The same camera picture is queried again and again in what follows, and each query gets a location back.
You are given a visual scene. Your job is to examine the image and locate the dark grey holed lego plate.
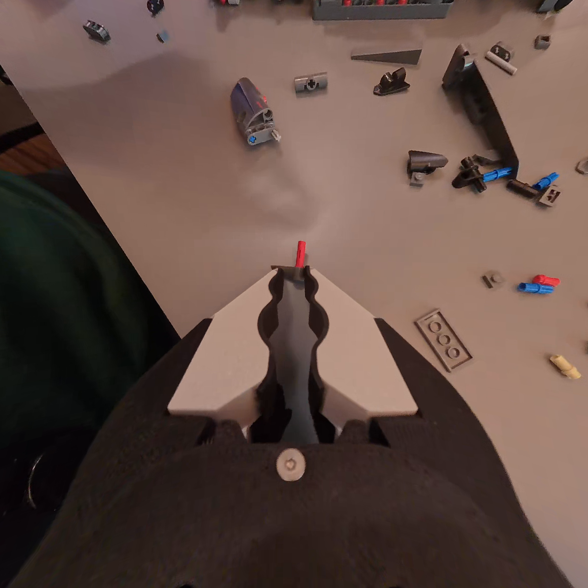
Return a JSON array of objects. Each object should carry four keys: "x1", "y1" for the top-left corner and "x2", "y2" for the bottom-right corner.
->
[{"x1": 414, "y1": 308, "x2": 474, "y2": 373}]

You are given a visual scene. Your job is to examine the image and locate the long dark grey lego beam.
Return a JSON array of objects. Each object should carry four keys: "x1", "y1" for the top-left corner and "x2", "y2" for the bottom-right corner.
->
[{"x1": 441, "y1": 43, "x2": 520, "y2": 180}]

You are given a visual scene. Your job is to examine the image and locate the small black lego piece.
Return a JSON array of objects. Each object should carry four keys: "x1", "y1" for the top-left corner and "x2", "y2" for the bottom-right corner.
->
[{"x1": 82, "y1": 20, "x2": 112, "y2": 45}]

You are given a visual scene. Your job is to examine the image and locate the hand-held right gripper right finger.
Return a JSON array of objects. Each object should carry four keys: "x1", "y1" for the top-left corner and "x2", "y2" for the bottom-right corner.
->
[{"x1": 304, "y1": 266, "x2": 419, "y2": 443}]

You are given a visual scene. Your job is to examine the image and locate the black lego connector blue pin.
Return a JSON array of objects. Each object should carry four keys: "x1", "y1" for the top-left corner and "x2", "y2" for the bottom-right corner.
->
[{"x1": 451, "y1": 156, "x2": 514, "y2": 193}]

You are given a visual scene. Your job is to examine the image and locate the white lego bar piece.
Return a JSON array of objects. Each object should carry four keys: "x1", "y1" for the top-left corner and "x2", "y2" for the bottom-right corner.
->
[{"x1": 484, "y1": 41, "x2": 518, "y2": 76}]

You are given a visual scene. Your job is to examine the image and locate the scattered small lego pieces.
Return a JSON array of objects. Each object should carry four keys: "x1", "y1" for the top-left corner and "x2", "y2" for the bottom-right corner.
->
[{"x1": 481, "y1": 158, "x2": 588, "y2": 381}]

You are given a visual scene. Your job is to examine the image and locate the dark grey lego fin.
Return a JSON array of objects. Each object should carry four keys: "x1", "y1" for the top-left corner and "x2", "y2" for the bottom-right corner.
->
[{"x1": 406, "y1": 150, "x2": 449, "y2": 188}]

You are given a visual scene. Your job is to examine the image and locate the lego car model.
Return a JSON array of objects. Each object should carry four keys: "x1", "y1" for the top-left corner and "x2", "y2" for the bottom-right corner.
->
[{"x1": 210, "y1": 0, "x2": 576, "y2": 22}]

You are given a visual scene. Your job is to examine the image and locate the dark grey lego wedge panel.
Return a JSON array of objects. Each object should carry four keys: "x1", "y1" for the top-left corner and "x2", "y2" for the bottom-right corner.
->
[{"x1": 229, "y1": 77, "x2": 283, "y2": 147}]

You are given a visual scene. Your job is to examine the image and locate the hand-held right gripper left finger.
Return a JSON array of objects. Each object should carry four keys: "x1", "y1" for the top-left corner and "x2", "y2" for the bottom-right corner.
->
[{"x1": 168, "y1": 268, "x2": 283, "y2": 443}]

